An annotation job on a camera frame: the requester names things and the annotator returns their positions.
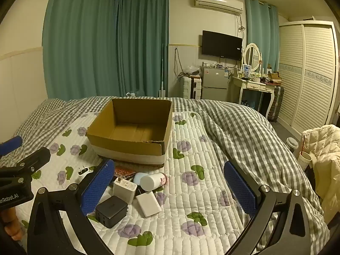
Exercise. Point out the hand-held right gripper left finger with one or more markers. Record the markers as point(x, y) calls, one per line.
point(97, 186)

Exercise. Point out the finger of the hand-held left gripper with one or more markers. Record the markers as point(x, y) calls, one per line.
point(12, 143)
point(34, 159)

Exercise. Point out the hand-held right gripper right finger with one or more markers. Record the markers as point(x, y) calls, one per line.
point(240, 187)

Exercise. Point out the small white plug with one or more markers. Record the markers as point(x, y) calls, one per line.
point(83, 172)

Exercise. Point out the black multi-port charger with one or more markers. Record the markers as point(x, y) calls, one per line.
point(110, 209)

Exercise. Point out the white cube charger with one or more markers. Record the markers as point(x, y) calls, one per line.
point(124, 191)

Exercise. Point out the pink glitter wallet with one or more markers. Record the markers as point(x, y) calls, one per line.
point(124, 171)

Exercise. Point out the pale rounded white case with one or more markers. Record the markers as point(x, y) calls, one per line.
point(137, 178)

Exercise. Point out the white bottle with pink label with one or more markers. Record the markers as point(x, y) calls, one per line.
point(150, 182)

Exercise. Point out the white power bank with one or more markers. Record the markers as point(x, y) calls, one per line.
point(148, 204)

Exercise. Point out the person's left hand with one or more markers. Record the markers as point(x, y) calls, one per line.
point(12, 223)

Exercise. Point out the floral quilted mattress pad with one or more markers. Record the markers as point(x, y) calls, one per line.
point(186, 191)

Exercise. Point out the grey checked duvet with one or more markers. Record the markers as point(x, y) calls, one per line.
point(239, 127)

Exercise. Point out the paper cup with lid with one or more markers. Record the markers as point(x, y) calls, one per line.
point(292, 143)

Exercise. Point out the white open cup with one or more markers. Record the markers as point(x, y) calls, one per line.
point(304, 160)

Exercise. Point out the blue basket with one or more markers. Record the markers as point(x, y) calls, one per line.
point(248, 103)

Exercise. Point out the cream quilted jacket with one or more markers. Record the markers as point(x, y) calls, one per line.
point(326, 164)

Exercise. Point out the dark suitcase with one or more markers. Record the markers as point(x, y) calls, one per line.
point(277, 103)

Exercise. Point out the white dressing table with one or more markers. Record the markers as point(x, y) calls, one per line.
point(255, 85)

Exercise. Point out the silver small fridge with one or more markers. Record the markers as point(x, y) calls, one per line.
point(214, 85)

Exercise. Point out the white ribbed suitcase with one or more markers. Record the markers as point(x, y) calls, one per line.
point(190, 87)

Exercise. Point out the small brown cardboard box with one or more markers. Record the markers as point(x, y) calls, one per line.
point(274, 77)

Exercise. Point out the white flat mop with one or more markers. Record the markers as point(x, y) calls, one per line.
point(162, 90)

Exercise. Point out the wide teal curtain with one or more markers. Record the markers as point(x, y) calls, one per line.
point(79, 45)

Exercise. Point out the clear plastic bag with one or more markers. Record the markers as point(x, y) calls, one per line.
point(192, 70)

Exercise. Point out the white oval mirror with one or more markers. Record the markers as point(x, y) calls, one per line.
point(251, 56)

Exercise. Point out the white louvred wardrobe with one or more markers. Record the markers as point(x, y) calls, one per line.
point(310, 71)

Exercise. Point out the narrow teal curtain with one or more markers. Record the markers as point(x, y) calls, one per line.
point(263, 32)

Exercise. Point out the white air conditioner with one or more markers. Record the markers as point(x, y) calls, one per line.
point(217, 4)

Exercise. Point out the white photo frame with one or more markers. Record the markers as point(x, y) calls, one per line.
point(246, 71)

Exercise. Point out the black wall television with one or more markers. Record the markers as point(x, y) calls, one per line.
point(221, 45)

